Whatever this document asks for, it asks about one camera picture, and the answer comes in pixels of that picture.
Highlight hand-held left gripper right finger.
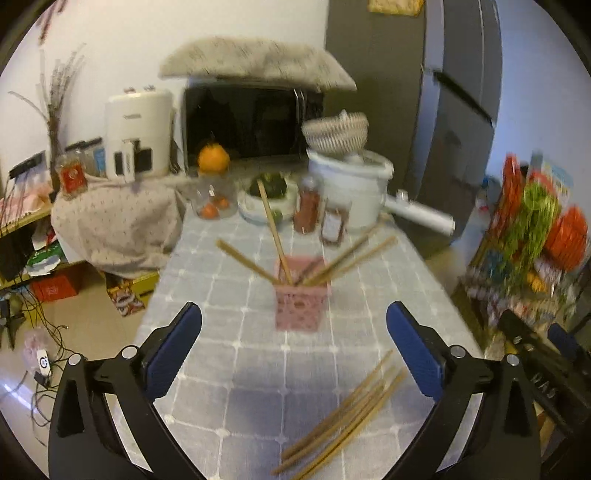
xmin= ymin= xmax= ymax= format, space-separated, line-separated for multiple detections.
xmin=385 ymin=301 xmax=541 ymax=480

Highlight white plate with green vegetables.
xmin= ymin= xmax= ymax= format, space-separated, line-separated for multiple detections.
xmin=237 ymin=172 xmax=299 ymax=225

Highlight wooden shelf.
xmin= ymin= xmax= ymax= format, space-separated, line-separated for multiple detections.
xmin=0 ymin=203 xmax=160 ymax=296

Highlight pile of wooden chopsticks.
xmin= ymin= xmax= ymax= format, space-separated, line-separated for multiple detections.
xmin=272 ymin=350 xmax=409 ymax=480

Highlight woven basket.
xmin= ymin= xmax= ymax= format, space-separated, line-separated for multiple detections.
xmin=301 ymin=110 xmax=370 ymax=156

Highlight black chopstick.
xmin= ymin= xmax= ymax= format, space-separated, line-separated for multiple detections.
xmin=296 ymin=259 xmax=325 ymax=284

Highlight grey cushion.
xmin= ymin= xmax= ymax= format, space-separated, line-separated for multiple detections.
xmin=159 ymin=37 xmax=358 ymax=93

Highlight black microwave oven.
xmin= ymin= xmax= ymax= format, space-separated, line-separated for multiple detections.
xmin=183 ymin=76 xmax=325 ymax=172

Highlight white air fryer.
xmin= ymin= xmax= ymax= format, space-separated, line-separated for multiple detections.
xmin=104 ymin=87 xmax=175 ymax=182

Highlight large orange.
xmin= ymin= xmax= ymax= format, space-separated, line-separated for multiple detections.
xmin=198 ymin=142 xmax=231 ymax=175

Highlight pink perforated utensil holder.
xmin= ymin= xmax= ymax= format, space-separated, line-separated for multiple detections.
xmin=274 ymin=255 xmax=333 ymax=330

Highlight grey refrigerator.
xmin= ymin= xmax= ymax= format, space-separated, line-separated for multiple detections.
xmin=324 ymin=0 xmax=503 ymax=259

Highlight red cardboard box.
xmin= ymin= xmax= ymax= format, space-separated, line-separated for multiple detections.
xmin=31 ymin=272 xmax=78 ymax=302

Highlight small red labelled jar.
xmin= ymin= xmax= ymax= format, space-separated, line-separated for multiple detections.
xmin=55 ymin=154 xmax=89 ymax=200

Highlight grey checked tablecloth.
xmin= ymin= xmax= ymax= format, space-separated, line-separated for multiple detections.
xmin=104 ymin=210 xmax=490 ymax=480

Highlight white electric cooking pot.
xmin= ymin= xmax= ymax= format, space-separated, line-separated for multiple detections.
xmin=306 ymin=148 xmax=456 ymax=237

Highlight floral cloth cover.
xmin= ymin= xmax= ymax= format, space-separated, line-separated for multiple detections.
xmin=50 ymin=176 xmax=186 ymax=281

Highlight wooden chopstick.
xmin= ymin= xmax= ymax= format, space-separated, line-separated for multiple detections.
xmin=305 ymin=233 xmax=372 ymax=284
xmin=257 ymin=180 xmax=293 ymax=284
xmin=221 ymin=244 xmax=281 ymax=285
xmin=216 ymin=239 xmax=279 ymax=281
xmin=316 ymin=236 xmax=399 ymax=283

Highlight large clear glass jar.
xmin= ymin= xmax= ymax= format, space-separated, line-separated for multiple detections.
xmin=191 ymin=172 xmax=237 ymax=220

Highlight dried branches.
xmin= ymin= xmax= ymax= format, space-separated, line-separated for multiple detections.
xmin=8 ymin=43 xmax=88 ymax=160

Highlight labelled glass spice jar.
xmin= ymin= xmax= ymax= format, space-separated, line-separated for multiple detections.
xmin=320 ymin=198 xmax=348 ymax=246

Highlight colourful snack packet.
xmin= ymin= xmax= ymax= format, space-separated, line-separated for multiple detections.
xmin=107 ymin=279 xmax=155 ymax=317

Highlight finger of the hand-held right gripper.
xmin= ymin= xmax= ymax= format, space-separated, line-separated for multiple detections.
xmin=549 ymin=322 xmax=581 ymax=364
xmin=499 ymin=309 xmax=536 ymax=355

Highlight glass jar of red spice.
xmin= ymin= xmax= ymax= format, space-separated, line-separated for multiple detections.
xmin=293 ymin=176 xmax=322 ymax=234

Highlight wire snack rack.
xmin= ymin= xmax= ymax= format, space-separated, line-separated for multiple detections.
xmin=459 ymin=150 xmax=591 ymax=335

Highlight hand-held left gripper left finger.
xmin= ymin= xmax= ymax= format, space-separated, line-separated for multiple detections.
xmin=48 ymin=301 xmax=204 ymax=480

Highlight black floor cables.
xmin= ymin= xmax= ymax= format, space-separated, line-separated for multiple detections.
xmin=0 ymin=277 xmax=88 ymax=425

